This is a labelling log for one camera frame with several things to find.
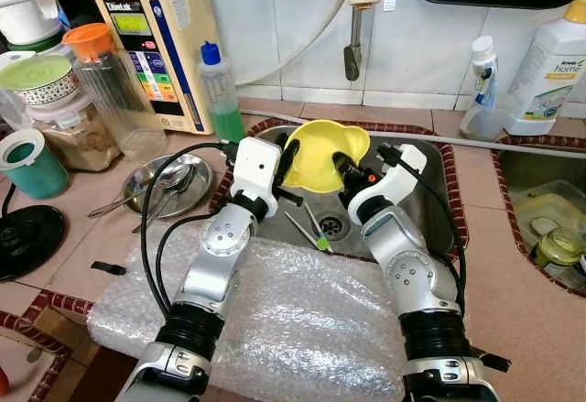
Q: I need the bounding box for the round tin green lid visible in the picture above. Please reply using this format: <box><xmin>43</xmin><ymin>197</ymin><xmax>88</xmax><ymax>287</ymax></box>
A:
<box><xmin>0</xmin><ymin>54</ymin><xmax>80</xmax><ymax>108</ymax></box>

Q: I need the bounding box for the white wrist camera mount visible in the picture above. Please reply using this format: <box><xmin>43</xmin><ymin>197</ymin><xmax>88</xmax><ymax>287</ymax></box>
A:
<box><xmin>353</xmin><ymin>144</ymin><xmax>429</xmax><ymax>217</ymax></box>
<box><xmin>229</xmin><ymin>136</ymin><xmax>284</xmax><ymax>207</ymax></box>

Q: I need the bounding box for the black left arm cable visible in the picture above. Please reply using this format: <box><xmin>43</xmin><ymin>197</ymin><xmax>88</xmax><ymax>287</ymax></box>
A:
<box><xmin>139</xmin><ymin>141</ymin><xmax>242</xmax><ymax>321</ymax></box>

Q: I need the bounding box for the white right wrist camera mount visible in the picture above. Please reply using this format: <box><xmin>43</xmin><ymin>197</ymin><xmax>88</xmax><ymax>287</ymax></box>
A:
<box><xmin>353</xmin><ymin>144</ymin><xmax>429</xmax><ymax>217</ymax></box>

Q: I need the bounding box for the beige water ionizer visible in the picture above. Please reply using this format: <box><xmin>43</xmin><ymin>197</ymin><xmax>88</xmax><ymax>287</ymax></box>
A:
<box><xmin>94</xmin><ymin>0</ymin><xmax>222</xmax><ymax>136</ymax></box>

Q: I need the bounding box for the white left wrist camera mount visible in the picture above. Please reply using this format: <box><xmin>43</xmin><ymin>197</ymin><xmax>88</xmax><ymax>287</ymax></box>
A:
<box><xmin>229</xmin><ymin>136</ymin><xmax>284</xmax><ymax>207</ymax></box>

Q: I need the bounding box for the clear jar brown powder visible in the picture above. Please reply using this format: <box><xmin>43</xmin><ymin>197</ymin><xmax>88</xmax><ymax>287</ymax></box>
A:
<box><xmin>27</xmin><ymin>91</ymin><xmax>123</xmax><ymax>173</ymax></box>

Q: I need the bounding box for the long black tape strip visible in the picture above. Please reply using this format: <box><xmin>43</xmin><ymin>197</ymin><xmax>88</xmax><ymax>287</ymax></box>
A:
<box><xmin>472</xmin><ymin>349</ymin><xmax>513</xmax><ymax>374</ymax></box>

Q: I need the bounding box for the metal utensil green tip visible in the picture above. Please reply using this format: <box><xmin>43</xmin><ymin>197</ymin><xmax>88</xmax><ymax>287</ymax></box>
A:
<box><xmin>302</xmin><ymin>201</ymin><xmax>335</xmax><ymax>254</ymax></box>

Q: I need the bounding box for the glass jar olive lid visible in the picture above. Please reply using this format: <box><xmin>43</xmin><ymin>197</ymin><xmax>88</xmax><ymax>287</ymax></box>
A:
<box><xmin>534</xmin><ymin>226</ymin><xmax>586</xmax><ymax>271</ymax></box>

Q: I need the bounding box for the white water hose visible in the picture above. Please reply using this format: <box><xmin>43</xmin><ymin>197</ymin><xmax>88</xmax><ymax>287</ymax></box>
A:
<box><xmin>238</xmin><ymin>107</ymin><xmax>586</xmax><ymax>161</ymax></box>

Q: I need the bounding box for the clear plastic container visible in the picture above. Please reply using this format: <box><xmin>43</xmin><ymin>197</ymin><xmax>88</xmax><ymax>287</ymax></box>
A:
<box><xmin>511</xmin><ymin>180</ymin><xmax>586</xmax><ymax>258</ymax></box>

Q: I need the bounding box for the white detergent bottle yellow cap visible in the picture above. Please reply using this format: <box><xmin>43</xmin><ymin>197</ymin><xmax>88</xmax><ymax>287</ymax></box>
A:
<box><xmin>502</xmin><ymin>0</ymin><xmax>586</xmax><ymax>138</ymax></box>

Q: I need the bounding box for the yellow plastic cup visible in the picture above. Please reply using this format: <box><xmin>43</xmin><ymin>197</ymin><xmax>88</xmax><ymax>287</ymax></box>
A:
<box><xmin>282</xmin><ymin>118</ymin><xmax>373</xmax><ymax>195</ymax></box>

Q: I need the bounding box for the small clear spray bottle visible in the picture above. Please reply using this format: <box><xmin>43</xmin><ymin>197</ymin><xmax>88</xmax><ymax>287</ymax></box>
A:
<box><xmin>461</xmin><ymin>36</ymin><xmax>515</xmax><ymax>143</ymax></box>

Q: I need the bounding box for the shallow steel plate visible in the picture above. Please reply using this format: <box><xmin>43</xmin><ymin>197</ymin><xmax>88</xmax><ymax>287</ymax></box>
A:
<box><xmin>122</xmin><ymin>153</ymin><xmax>214</xmax><ymax>221</ymax></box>

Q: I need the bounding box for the black round lid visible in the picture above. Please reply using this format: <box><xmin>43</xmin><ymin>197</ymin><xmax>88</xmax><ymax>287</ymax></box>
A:
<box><xmin>0</xmin><ymin>204</ymin><xmax>68</xmax><ymax>283</ymax></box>

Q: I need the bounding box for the white plastic canister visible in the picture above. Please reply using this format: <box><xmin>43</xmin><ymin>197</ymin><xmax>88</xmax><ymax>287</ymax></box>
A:
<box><xmin>0</xmin><ymin>0</ymin><xmax>67</xmax><ymax>51</ymax></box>

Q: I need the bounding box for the short black tape strip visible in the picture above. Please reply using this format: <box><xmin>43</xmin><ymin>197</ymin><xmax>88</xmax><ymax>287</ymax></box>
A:
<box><xmin>90</xmin><ymin>261</ymin><xmax>128</xmax><ymax>277</ymax></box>

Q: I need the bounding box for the clear bubble wrap sheet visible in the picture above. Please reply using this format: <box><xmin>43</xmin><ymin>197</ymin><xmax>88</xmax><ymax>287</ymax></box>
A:
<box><xmin>87</xmin><ymin>235</ymin><xmax>409</xmax><ymax>402</ymax></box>

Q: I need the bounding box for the teal cup white rim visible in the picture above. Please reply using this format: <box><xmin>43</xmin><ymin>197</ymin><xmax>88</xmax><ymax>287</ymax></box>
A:
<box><xmin>0</xmin><ymin>129</ymin><xmax>71</xmax><ymax>201</ymax></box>

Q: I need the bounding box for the thin metal utensil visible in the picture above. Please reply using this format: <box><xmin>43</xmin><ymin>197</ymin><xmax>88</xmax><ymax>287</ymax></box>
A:
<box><xmin>280</xmin><ymin>210</ymin><xmax>320</xmax><ymax>250</ymax></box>

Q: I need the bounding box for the green soap bottle blue cap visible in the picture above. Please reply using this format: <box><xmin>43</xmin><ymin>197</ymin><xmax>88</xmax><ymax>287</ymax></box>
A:
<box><xmin>197</xmin><ymin>41</ymin><xmax>247</xmax><ymax>144</ymax></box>

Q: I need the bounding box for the steel sink basin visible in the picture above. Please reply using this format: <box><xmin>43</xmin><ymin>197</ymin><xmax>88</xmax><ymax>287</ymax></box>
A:
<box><xmin>220</xmin><ymin>120</ymin><xmax>469</xmax><ymax>280</ymax></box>
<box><xmin>494</xmin><ymin>136</ymin><xmax>586</xmax><ymax>295</ymax></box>

